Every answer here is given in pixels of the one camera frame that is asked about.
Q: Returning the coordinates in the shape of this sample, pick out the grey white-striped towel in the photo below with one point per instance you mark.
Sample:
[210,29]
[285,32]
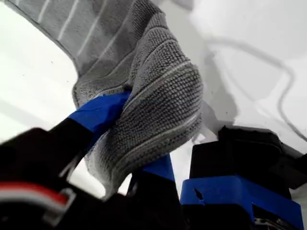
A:
[156,100]

